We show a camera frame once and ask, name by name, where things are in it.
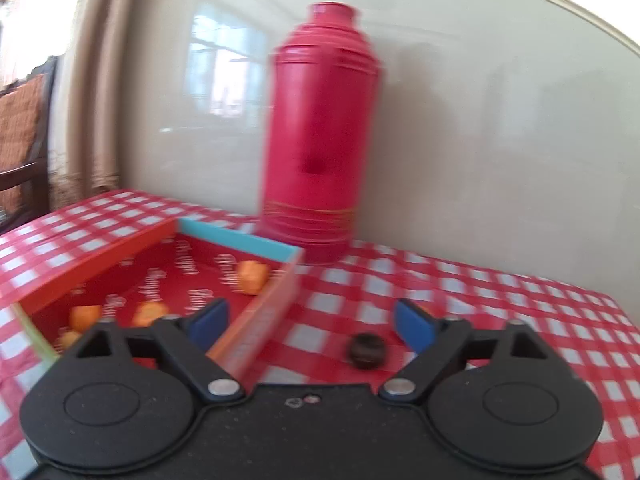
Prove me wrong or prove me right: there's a red thermos flask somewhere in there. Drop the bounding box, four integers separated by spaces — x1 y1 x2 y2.
259 2 381 264

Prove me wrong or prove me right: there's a dark mangosteen fruit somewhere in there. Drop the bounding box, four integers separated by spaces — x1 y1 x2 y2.
346 332 387 370

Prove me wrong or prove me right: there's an orange fruit piece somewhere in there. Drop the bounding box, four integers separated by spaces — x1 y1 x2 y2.
235 260 270 296
131 301 169 327
70 304 102 334
54 330 82 354

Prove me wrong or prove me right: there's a colourful cardboard box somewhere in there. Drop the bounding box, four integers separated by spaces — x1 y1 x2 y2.
9 218 304 377

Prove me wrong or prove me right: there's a beige lace curtain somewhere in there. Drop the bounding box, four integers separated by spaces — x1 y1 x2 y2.
49 0 134 209

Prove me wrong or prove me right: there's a dark wooden armchair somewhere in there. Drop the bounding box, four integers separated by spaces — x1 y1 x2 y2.
1 56 58 233

